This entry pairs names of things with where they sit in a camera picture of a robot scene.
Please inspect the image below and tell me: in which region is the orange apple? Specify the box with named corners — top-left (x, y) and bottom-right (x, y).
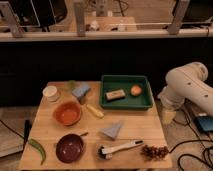
top-left (130, 85), bottom-right (142, 96)

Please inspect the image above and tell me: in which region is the tan sponge block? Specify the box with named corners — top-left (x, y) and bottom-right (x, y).
top-left (105, 89), bottom-right (126, 101)

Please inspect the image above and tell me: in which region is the green chili pepper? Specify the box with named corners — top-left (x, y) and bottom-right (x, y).
top-left (28, 139), bottom-right (46, 164)

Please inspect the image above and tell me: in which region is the orange bowl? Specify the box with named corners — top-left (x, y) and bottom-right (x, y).
top-left (53, 102), bottom-right (81, 126)

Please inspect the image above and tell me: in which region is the yellow banana toy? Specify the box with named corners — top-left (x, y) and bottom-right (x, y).
top-left (86, 104), bottom-right (104, 118)

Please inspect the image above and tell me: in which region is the dark purple bowl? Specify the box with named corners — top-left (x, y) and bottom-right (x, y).
top-left (56, 134), bottom-right (84, 163)

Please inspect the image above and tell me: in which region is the green plastic tray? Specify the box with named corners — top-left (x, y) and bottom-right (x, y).
top-left (99, 75), bottom-right (153, 110)

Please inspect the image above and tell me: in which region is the white cup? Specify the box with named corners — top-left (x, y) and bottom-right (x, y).
top-left (42, 85), bottom-right (59, 102)

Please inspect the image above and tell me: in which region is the blue grey cloth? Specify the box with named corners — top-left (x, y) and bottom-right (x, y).
top-left (72, 83), bottom-right (90, 99)

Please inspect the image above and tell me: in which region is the grey triangular cloth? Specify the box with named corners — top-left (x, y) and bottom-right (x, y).
top-left (100, 121), bottom-right (123, 139)

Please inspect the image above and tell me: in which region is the black cable on floor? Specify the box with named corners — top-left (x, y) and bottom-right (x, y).
top-left (169, 106), bottom-right (213, 171)

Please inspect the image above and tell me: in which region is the white handled brush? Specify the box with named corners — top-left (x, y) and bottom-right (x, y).
top-left (98, 140), bottom-right (143, 159)

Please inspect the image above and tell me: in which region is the blue black box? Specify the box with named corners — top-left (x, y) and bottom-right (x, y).
top-left (195, 116), bottom-right (213, 133)

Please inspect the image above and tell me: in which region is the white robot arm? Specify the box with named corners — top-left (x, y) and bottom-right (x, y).
top-left (158, 62), bottom-right (213, 124)

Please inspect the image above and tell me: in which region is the metal frame rail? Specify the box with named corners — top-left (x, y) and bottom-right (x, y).
top-left (0, 0), bottom-right (213, 42)

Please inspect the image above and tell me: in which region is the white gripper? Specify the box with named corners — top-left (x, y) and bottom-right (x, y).
top-left (158, 86), bottom-right (183, 125)

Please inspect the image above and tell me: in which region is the brown dried bunch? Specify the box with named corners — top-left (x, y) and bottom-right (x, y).
top-left (141, 145), bottom-right (169, 160)

